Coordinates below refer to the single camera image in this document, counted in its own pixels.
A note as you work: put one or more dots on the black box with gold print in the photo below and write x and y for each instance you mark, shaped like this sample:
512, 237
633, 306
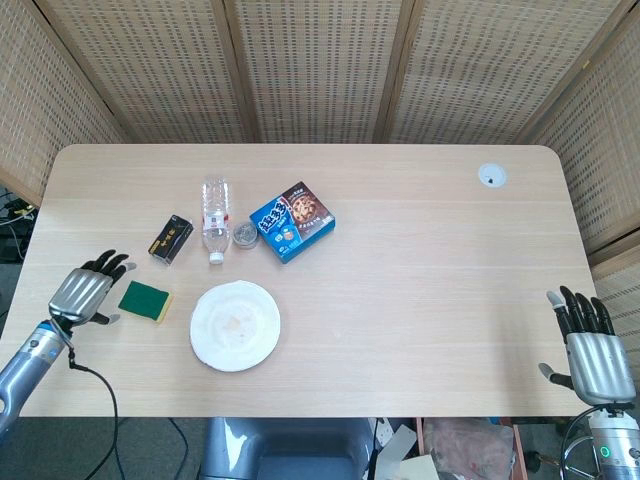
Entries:
170, 237

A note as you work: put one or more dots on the chrome stool frame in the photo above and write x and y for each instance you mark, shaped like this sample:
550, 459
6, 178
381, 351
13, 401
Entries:
582, 442

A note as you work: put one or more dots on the grey robot base body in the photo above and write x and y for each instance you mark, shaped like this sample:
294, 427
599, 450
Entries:
300, 450

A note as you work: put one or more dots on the blue brown cookie box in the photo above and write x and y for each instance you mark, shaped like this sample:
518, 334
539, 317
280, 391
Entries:
290, 220

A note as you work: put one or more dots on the white cardboard sheet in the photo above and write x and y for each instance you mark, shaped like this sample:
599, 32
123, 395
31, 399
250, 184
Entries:
400, 442

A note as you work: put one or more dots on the clear plastic water bottle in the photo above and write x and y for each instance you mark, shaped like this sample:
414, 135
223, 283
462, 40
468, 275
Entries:
216, 220

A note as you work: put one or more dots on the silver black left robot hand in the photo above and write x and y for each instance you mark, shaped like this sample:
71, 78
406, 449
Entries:
82, 292

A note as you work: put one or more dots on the green yellow sponge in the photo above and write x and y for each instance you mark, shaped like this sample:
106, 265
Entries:
142, 299

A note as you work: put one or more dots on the small round metal tin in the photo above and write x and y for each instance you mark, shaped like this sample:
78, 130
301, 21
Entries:
245, 234

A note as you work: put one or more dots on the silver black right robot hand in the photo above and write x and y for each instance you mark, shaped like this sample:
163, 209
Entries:
597, 362

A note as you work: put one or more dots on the reddish wooden crate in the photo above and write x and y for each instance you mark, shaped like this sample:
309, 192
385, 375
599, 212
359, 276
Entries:
470, 445

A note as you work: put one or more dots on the woven bamboo folding screen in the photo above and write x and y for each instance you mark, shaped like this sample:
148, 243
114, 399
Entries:
320, 70

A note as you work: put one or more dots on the white round plate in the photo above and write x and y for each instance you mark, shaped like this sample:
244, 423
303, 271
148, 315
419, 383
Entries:
235, 325

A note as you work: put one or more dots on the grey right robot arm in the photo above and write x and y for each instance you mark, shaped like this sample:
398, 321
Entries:
615, 450

